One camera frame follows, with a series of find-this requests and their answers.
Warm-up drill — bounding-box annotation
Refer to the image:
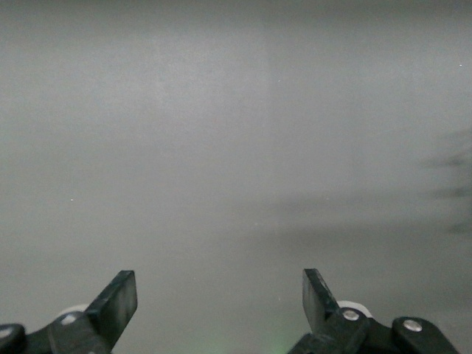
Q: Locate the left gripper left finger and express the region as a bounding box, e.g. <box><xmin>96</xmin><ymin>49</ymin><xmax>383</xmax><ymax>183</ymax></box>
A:
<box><xmin>0</xmin><ymin>271</ymin><xmax>138</xmax><ymax>354</ymax></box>

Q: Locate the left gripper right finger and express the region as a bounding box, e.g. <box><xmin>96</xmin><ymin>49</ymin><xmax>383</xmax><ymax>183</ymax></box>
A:
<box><xmin>287</xmin><ymin>268</ymin><xmax>460</xmax><ymax>354</ymax></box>

